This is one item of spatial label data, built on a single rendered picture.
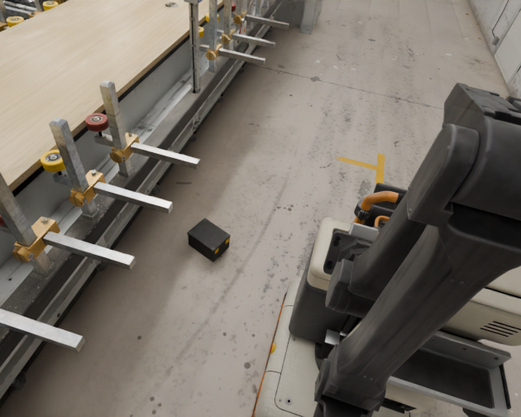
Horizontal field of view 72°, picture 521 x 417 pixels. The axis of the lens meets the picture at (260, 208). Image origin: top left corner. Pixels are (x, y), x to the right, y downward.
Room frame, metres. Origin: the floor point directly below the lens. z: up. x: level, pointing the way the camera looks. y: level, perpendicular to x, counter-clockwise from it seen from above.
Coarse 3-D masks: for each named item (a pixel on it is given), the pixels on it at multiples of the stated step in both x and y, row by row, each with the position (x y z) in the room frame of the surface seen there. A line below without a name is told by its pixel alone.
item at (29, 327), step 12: (0, 312) 0.35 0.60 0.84; (0, 324) 0.33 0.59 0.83; (12, 324) 0.33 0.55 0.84; (24, 324) 0.33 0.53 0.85; (36, 324) 0.34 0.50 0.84; (36, 336) 0.31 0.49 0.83; (48, 336) 0.31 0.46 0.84; (60, 336) 0.32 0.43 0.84; (72, 336) 0.32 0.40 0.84; (72, 348) 0.30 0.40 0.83
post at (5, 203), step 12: (0, 180) 0.57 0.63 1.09; (0, 192) 0.56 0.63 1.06; (0, 204) 0.55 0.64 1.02; (12, 204) 0.57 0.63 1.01; (12, 216) 0.55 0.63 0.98; (24, 216) 0.58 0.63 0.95; (12, 228) 0.55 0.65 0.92; (24, 228) 0.56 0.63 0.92; (24, 240) 0.55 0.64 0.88; (36, 264) 0.55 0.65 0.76; (48, 264) 0.57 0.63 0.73
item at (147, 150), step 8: (96, 136) 1.11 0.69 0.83; (104, 136) 1.11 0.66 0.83; (104, 144) 1.10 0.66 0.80; (112, 144) 1.09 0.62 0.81; (136, 144) 1.10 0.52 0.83; (136, 152) 1.08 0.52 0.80; (144, 152) 1.07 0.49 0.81; (152, 152) 1.07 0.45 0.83; (160, 152) 1.07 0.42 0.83; (168, 152) 1.08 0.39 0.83; (168, 160) 1.06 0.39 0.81; (176, 160) 1.05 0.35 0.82; (184, 160) 1.05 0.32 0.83; (192, 160) 1.05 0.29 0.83; (192, 168) 1.04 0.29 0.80
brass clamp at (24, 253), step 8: (40, 224) 0.63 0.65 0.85; (48, 224) 0.63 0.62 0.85; (56, 224) 0.65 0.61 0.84; (40, 232) 0.60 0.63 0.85; (56, 232) 0.63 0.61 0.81; (40, 240) 0.58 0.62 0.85; (16, 248) 0.53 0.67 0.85; (24, 248) 0.54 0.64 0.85; (32, 248) 0.55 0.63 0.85; (40, 248) 0.56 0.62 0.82; (16, 256) 0.52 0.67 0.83; (24, 256) 0.52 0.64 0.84; (32, 256) 0.53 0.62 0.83
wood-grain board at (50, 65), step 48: (96, 0) 2.31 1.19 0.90; (144, 0) 2.44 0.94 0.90; (0, 48) 1.55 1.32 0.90; (48, 48) 1.62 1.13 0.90; (96, 48) 1.69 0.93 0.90; (144, 48) 1.77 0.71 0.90; (0, 96) 1.17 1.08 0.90; (48, 96) 1.22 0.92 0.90; (96, 96) 1.28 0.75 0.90; (0, 144) 0.90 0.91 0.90; (48, 144) 0.94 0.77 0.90
